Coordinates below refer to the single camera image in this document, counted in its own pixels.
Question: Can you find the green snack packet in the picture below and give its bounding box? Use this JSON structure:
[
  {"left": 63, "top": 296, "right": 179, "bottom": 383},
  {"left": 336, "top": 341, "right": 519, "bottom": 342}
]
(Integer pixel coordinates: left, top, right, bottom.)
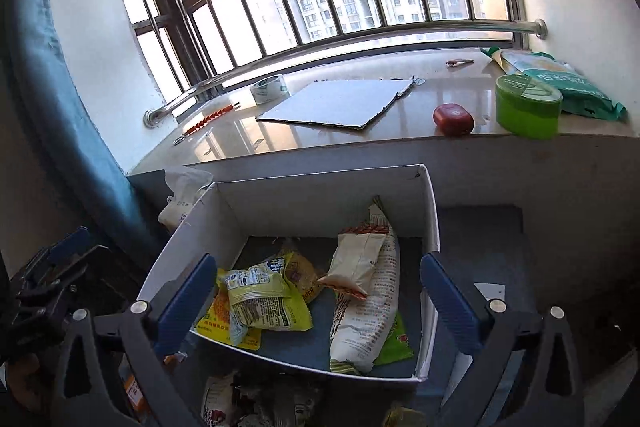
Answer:
[{"left": 374, "top": 311, "right": 415, "bottom": 367}]

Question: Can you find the grey silver snack packet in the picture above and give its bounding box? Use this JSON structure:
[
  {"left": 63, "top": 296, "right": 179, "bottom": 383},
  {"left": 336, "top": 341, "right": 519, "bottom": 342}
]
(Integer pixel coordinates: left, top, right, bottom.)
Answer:
[{"left": 239, "top": 374, "right": 331, "bottom": 427}]

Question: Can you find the long white snack packet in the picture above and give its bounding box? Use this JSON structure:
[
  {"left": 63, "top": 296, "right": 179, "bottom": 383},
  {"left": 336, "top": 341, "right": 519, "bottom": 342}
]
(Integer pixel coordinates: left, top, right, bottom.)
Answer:
[{"left": 329, "top": 197, "right": 401, "bottom": 376}]

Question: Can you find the white tissue pack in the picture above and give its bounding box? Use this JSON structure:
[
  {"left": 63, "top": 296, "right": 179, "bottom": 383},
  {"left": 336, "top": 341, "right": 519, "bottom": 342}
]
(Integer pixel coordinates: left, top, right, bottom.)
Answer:
[{"left": 157, "top": 166, "right": 215, "bottom": 230}]

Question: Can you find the yellow-green snack packet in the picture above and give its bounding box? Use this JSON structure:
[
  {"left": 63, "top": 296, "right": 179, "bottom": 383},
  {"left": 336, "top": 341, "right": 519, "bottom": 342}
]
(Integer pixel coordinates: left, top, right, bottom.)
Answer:
[{"left": 223, "top": 257, "right": 314, "bottom": 333}]

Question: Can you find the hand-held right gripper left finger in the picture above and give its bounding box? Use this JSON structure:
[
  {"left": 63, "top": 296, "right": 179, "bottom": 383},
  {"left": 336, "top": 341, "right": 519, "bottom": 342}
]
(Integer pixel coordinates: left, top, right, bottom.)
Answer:
[{"left": 52, "top": 253, "right": 218, "bottom": 427}]

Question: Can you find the small beige snack packet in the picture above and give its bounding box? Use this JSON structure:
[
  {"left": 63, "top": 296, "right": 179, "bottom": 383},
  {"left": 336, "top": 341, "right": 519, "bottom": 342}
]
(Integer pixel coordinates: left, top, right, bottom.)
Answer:
[{"left": 317, "top": 225, "right": 392, "bottom": 303}]

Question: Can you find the red oval case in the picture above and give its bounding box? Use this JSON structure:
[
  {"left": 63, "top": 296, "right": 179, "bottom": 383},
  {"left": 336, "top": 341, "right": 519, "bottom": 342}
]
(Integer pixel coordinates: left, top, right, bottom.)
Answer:
[{"left": 433, "top": 103, "right": 475, "bottom": 137}]

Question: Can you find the pale yellow snack packet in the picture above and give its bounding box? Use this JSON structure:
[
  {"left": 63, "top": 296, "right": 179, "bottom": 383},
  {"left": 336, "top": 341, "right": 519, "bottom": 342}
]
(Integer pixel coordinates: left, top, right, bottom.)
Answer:
[{"left": 382, "top": 403, "right": 426, "bottom": 427}]

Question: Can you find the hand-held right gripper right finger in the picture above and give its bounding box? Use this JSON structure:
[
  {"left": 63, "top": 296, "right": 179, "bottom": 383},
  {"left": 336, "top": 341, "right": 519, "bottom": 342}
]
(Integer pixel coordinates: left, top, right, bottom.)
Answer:
[{"left": 419, "top": 252, "right": 586, "bottom": 427}]

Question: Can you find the green round container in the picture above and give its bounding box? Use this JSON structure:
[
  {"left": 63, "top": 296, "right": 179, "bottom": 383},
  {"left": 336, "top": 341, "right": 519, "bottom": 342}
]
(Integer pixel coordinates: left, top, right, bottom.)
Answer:
[{"left": 495, "top": 74, "right": 564, "bottom": 140}]

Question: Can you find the orange wall anchor strip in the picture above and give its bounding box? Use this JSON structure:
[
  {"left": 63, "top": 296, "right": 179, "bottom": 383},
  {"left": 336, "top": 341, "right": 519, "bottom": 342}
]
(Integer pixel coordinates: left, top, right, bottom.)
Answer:
[{"left": 181, "top": 105, "right": 236, "bottom": 136}]

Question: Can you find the yellow orange snack packet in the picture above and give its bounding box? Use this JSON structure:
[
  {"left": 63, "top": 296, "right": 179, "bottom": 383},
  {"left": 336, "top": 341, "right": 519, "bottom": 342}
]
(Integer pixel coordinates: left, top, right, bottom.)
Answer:
[{"left": 196, "top": 269, "right": 263, "bottom": 352}]

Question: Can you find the white cardboard box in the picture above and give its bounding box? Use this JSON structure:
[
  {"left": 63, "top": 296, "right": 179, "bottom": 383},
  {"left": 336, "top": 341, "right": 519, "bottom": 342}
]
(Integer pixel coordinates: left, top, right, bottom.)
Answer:
[{"left": 137, "top": 164, "right": 441, "bottom": 383}]

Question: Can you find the blue curtain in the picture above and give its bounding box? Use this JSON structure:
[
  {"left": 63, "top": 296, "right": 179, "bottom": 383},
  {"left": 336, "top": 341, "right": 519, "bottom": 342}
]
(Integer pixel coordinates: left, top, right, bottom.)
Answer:
[{"left": 5, "top": 0, "right": 166, "bottom": 258}]

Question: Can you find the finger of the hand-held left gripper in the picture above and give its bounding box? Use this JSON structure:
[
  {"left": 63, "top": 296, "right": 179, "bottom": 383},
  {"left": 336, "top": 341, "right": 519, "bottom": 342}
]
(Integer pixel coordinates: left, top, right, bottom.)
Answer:
[
  {"left": 30, "top": 227, "right": 110, "bottom": 280},
  {"left": 11, "top": 269, "right": 76, "bottom": 338}
]

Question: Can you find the flat cardboard sheet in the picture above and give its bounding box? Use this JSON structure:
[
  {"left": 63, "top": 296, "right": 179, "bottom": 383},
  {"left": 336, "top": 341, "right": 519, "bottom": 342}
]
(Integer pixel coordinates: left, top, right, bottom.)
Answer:
[{"left": 256, "top": 79, "right": 416, "bottom": 129}]

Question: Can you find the clear tape roll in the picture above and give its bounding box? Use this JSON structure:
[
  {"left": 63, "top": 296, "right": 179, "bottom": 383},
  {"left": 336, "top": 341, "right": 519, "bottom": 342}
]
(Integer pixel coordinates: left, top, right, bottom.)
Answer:
[{"left": 250, "top": 75, "right": 291, "bottom": 105}]

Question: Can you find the green white plastic bag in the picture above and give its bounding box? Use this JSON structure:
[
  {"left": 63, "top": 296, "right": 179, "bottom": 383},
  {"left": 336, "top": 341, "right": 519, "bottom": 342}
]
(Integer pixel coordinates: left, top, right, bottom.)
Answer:
[{"left": 481, "top": 47, "right": 628, "bottom": 122}]

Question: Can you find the yellow translucent snack packet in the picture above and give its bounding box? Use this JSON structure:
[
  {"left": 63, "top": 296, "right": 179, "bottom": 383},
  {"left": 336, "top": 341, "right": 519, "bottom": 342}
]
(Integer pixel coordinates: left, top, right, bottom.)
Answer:
[{"left": 280, "top": 239, "right": 326, "bottom": 304}]

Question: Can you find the white red snack packet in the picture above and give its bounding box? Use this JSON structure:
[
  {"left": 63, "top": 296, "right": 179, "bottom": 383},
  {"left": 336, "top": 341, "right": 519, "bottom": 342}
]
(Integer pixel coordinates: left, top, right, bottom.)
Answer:
[{"left": 201, "top": 372, "right": 241, "bottom": 427}]

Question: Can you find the steel window guard rail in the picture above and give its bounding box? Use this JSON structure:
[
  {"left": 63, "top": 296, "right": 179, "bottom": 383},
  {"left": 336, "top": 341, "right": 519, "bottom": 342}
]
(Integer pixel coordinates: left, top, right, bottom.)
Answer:
[{"left": 80, "top": 0, "right": 549, "bottom": 128}]

